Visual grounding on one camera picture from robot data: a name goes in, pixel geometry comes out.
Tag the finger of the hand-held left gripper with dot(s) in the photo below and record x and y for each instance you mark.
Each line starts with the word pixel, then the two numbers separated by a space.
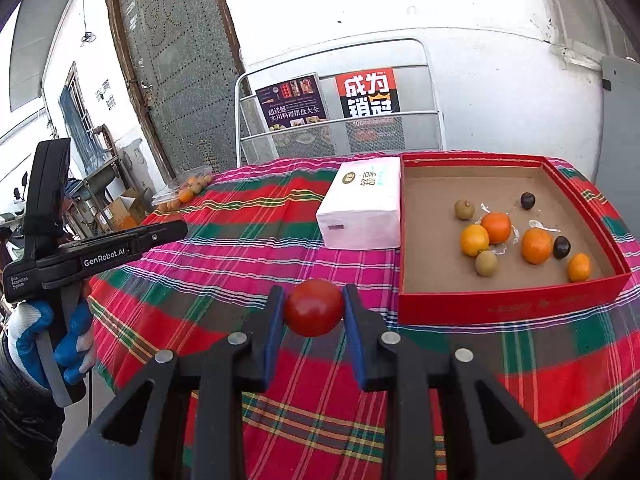
pixel 160 235

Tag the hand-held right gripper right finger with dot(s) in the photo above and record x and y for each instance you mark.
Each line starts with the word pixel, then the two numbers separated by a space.
pixel 352 335

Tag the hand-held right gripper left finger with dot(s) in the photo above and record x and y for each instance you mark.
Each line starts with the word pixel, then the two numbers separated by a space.
pixel 274 330

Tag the red tomato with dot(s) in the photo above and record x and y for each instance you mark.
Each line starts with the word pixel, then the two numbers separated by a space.
pixel 314 307

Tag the red cardboard box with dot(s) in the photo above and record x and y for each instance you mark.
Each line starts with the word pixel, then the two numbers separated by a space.
pixel 500 305

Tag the brown kiwi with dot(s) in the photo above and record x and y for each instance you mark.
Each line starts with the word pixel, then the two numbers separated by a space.
pixel 464 209
pixel 486 262

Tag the deep orange mandarin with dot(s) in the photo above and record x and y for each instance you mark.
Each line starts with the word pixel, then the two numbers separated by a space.
pixel 537 245
pixel 496 227

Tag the dark purple plum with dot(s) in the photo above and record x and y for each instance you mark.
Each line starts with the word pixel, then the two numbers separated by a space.
pixel 528 200
pixel 561 247

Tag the small yellowish orange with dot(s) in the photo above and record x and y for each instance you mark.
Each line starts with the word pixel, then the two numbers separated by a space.
pixel 579 267

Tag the person's left forearm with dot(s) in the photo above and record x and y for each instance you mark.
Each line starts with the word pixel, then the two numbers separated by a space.
pixel 25 425

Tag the pile of tan round fruits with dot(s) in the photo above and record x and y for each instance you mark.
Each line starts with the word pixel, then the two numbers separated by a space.
pixel 172 204

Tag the person's left hand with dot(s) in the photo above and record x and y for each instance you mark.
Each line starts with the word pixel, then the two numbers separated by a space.
pixel 75 340

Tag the parked scooter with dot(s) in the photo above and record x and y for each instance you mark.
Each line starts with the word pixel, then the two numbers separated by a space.
pixel 15 215

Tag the brown cardboard carton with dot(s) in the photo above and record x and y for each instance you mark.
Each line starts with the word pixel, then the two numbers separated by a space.
pixel 125 212

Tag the clear plastic clamshell container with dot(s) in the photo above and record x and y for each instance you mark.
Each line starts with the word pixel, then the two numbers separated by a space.
pixel 165 192

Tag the small orange in clamshell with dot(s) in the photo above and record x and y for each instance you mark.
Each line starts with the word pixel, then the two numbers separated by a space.
pixel 186 194

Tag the grey metal cart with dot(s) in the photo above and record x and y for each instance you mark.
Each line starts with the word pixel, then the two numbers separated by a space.
pixel 97 180

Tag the red green plaid tablecloth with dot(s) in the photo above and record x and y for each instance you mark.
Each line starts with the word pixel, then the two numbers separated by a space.
pixel 225 270

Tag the barred blue window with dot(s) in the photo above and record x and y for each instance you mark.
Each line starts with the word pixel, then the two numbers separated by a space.
pixel 80 120

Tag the white tissue pack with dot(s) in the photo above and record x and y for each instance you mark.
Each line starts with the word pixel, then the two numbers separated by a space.
pixel 360 210

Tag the studded metal door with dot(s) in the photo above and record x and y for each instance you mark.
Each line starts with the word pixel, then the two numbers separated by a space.
pixel 180 60

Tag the dark cookbook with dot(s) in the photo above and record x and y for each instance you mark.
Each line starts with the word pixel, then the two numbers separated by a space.
pixel 292 105

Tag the red and black book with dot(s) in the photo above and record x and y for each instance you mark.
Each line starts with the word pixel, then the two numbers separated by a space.
pixel 370 95

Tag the grey metal mesh rack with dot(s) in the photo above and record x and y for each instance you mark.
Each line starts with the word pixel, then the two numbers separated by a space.
pixel 430 90

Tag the wall notices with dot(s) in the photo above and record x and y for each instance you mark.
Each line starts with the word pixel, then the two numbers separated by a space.
pixel 106 95

